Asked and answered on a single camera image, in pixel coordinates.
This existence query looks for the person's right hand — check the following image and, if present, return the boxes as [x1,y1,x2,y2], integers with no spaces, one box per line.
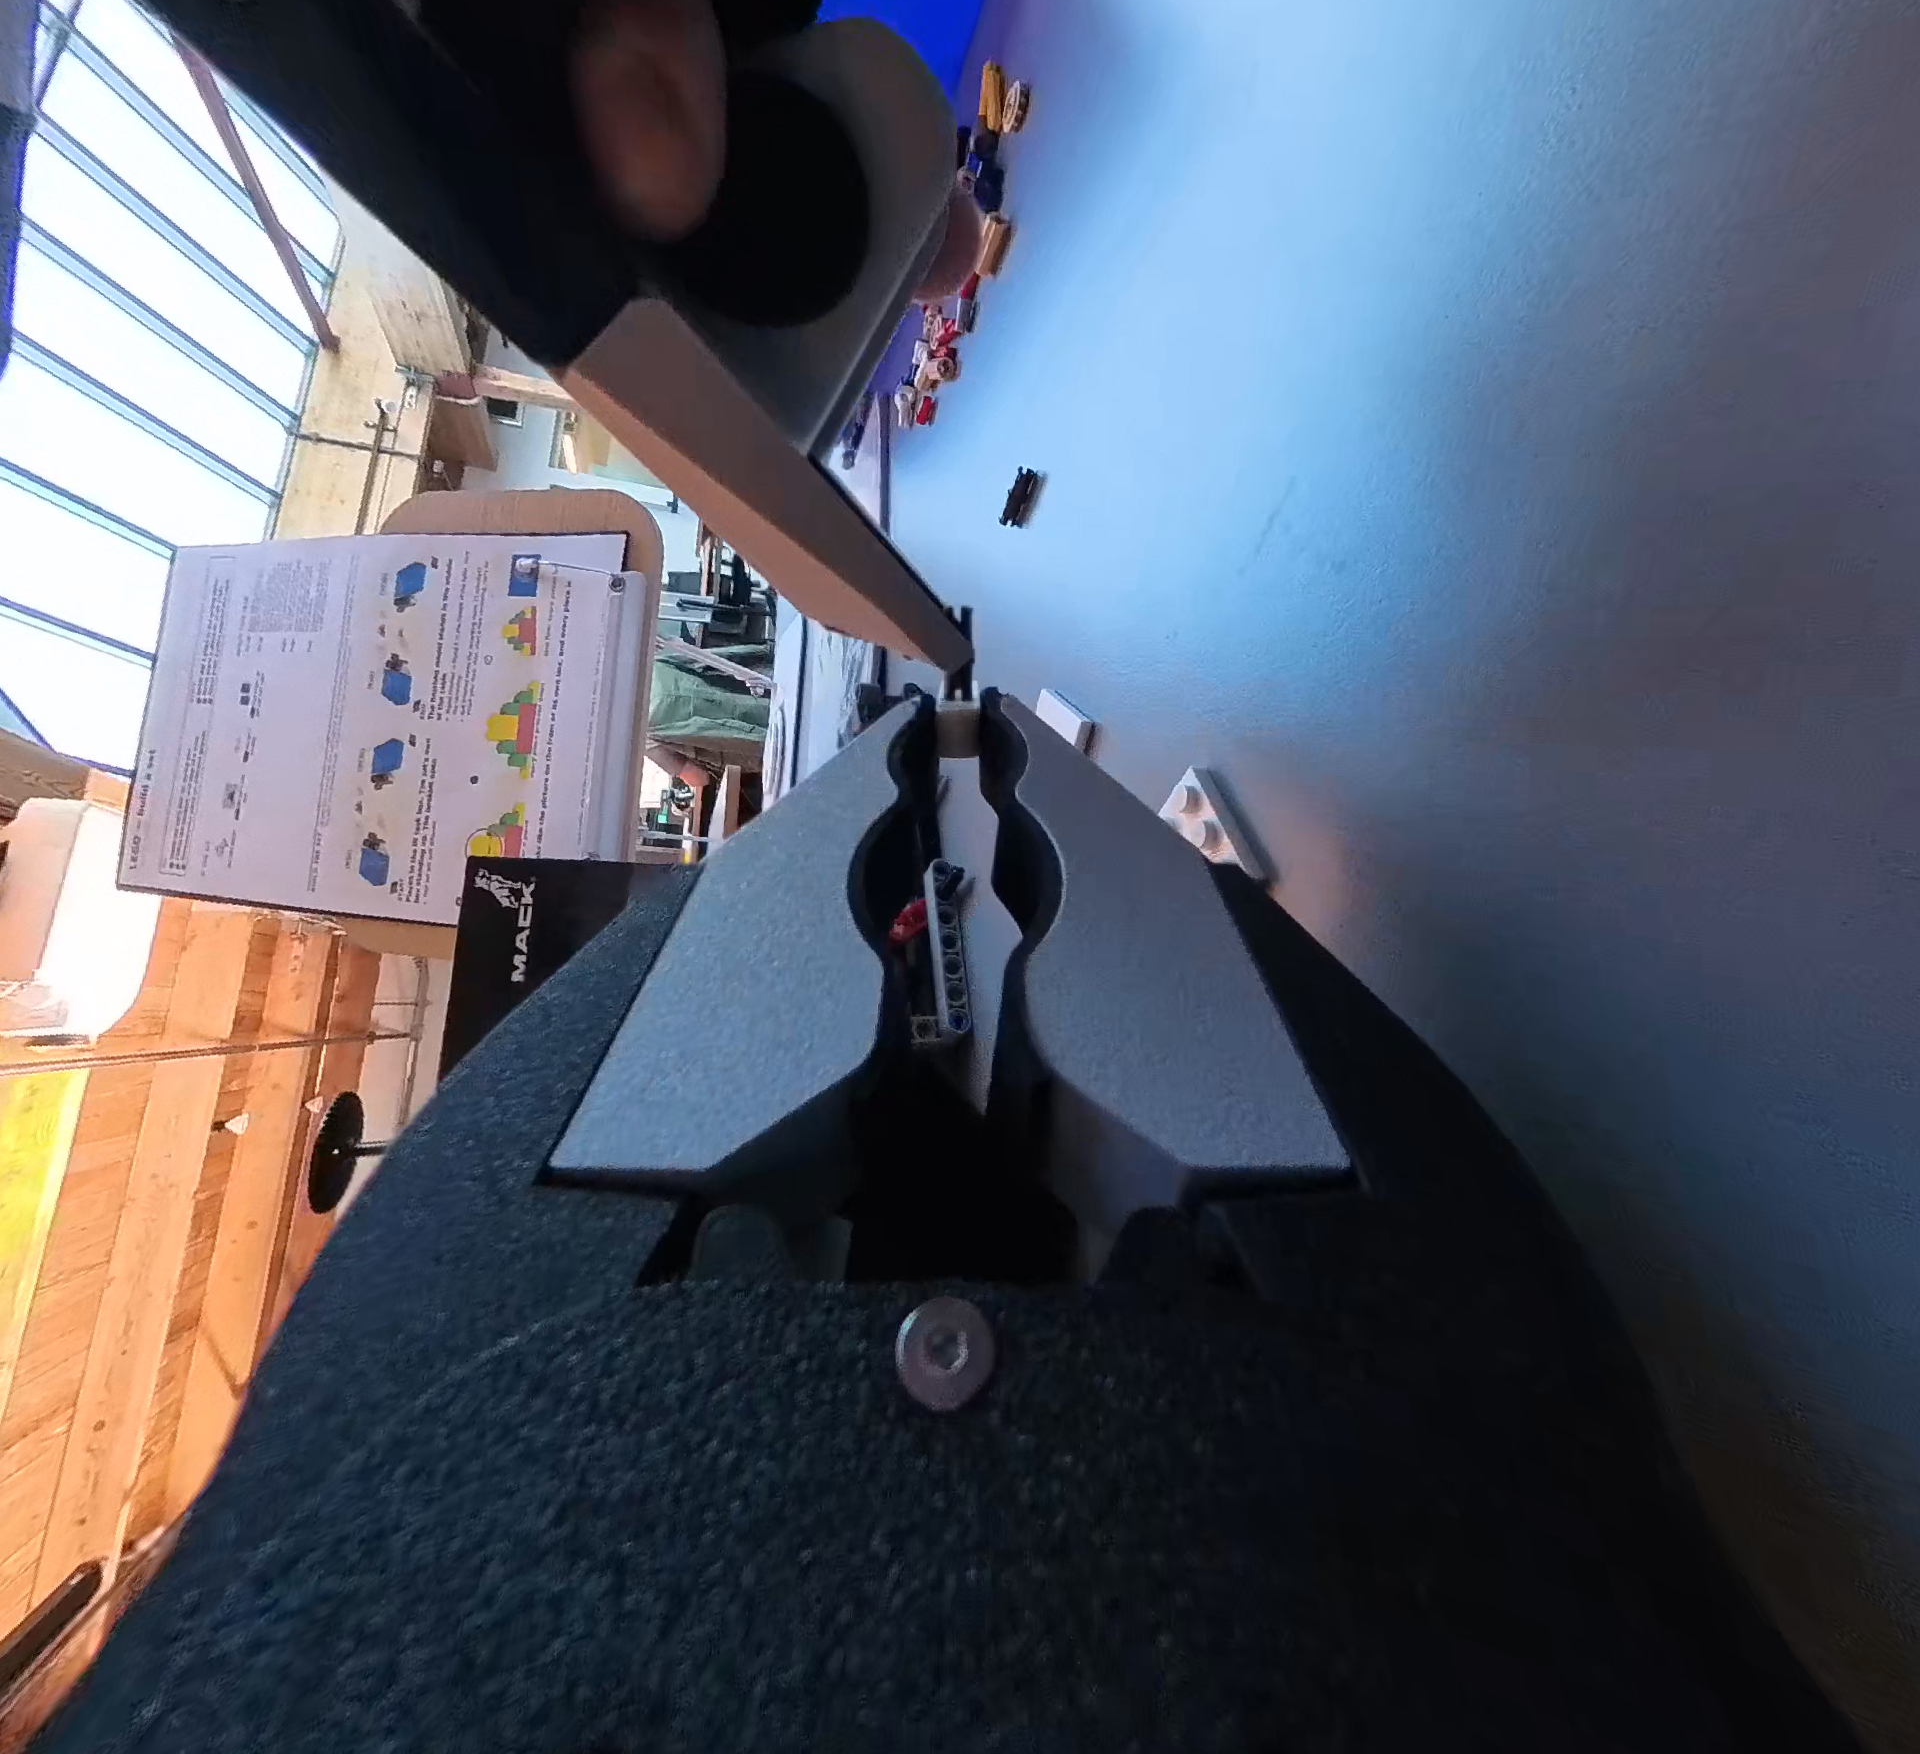
[571,0,733,243]

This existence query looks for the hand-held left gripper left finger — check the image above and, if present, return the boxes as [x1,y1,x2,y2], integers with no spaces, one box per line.
[545,700,944,1277]

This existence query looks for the large glass window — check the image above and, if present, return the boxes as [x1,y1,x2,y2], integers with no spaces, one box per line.
[0,0,349,774]

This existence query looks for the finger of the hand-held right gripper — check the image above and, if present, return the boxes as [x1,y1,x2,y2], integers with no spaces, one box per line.
[552,297,978,676]

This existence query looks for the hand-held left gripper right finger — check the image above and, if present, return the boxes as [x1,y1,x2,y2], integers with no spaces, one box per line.
[978,692,1356,1281]

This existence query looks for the white box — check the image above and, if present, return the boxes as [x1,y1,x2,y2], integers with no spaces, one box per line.
[0,795,169,1036]

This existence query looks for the dark lego set box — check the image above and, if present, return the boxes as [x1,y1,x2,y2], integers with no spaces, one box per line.
[439,857,709,1083]

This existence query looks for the printed instruction sheet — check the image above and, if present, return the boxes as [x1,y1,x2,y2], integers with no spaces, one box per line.
[116,530,632,928]

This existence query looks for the black toothed disc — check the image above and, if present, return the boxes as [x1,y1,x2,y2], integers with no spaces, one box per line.
[305,1090,371,1214]

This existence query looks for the grey beam with red pin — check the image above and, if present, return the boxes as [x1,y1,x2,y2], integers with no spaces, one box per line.
[885,858,978,1046]

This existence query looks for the white studded lego plate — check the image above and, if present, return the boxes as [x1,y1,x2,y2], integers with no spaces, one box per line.
[1154,766,1275,882]

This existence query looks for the pile of small lego pieces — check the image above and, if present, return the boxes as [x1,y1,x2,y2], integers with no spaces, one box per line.
[885,58,1039,434]

